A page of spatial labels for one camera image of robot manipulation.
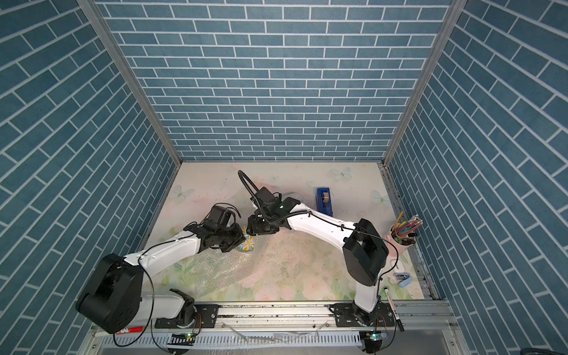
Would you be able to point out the black marker pen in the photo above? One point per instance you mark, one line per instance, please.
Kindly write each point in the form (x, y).
(398, 321)

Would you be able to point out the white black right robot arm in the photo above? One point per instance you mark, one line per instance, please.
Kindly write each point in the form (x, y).
(364, 251)

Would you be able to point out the white small box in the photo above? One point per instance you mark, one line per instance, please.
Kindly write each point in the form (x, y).
(398, 267)

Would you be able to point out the blue tape dispenser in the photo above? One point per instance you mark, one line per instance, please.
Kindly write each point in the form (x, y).
(327, 209)

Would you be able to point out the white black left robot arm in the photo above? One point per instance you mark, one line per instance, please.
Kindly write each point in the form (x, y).
(113, 297)

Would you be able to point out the aluminium corner frame post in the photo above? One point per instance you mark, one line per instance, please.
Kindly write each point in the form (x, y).
(439, 44)
(94, 16)

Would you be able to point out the bundle of coloured pencils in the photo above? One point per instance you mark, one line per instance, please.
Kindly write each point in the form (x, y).
(407, 230)

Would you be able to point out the white vented cable duct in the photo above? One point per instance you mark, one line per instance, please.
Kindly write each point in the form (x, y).
(232, 340)

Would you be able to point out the pink pencil holder cup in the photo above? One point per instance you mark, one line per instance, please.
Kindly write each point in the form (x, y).
(395, 245)

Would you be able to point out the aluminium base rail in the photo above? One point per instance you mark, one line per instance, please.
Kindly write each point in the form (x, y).
(314, 316)

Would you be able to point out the blue white stapler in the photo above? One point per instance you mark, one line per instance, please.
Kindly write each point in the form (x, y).
(402, 279)

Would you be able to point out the aluminium corner frame post left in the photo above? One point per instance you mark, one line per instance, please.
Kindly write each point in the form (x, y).
(94, 16)

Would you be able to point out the red white marker pen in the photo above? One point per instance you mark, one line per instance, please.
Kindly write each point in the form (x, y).
(133, 330)

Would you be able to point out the aluminium corner frame post right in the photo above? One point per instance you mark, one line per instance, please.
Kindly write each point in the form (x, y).
(439, 44)

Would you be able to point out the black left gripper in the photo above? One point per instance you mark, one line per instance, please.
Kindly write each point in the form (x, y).
(239, 238)

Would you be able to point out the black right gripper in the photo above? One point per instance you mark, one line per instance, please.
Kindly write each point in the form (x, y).
(253, 222)

